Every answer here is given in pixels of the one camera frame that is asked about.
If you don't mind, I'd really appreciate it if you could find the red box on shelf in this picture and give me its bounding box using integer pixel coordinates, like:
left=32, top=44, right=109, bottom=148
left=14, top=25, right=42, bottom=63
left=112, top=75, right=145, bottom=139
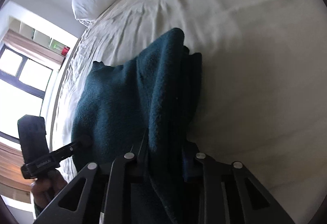
left=61, top=47, right=70, bottom=56

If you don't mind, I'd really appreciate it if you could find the dark teal fleece garment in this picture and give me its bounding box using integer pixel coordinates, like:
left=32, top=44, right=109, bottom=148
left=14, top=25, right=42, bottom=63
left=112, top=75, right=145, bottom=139
left=72, top=28, right=202, bottom=223

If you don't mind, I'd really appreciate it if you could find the brown roman blind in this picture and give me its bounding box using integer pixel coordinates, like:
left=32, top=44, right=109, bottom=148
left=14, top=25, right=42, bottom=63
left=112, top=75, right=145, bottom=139
left=3, top=29, right=65, bottom=66

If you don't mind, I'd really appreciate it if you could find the white wall shelf unit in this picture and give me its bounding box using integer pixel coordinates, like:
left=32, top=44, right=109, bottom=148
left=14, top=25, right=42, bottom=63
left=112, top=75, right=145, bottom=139
left=8, top=16, right=67, bottom=56

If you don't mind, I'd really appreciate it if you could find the beige bed sheet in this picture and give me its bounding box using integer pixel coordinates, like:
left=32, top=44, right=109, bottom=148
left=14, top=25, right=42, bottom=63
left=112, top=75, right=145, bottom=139
left=50, top=0, right=326, bottom=223

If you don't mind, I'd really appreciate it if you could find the dark framed window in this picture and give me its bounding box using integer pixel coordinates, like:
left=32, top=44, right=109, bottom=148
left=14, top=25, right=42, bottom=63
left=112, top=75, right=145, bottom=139
left=1, top=45, right=53, bottom=143

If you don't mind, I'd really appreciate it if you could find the person's left hand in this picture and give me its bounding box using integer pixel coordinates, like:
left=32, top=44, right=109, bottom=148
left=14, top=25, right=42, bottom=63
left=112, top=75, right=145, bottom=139
left=31, top=170, right=67, bottom=208

